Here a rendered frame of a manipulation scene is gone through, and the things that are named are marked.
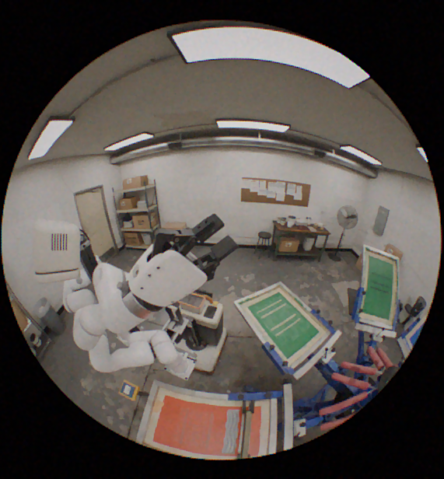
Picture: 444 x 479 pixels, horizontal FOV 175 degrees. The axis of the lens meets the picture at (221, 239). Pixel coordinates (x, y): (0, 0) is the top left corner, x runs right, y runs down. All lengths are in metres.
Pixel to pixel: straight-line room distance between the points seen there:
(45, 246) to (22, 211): 3.15
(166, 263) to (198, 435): 1.09
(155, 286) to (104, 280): 0.14
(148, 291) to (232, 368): 1.94
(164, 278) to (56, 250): 0.30
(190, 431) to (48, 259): 1.08
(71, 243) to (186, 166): 3.50
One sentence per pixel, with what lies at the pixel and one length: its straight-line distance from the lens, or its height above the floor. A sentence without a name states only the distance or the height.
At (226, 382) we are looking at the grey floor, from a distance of 2.06.
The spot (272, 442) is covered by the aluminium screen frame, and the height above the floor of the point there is 0.99.
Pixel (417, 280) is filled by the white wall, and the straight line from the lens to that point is 4.50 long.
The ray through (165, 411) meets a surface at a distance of 1.16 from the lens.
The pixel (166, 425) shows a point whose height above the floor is 0.96.
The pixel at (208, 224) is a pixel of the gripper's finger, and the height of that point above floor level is 1.98.
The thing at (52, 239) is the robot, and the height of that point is 1.98.
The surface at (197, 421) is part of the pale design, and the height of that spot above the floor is 0.96.
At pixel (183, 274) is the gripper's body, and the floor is 1.92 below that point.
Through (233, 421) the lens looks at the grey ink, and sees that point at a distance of 1.11.
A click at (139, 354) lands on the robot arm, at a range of 0.65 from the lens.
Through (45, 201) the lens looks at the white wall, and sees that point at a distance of 3.66.
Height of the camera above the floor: 2.05
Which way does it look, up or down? 27 degrees down
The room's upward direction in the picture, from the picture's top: straight up
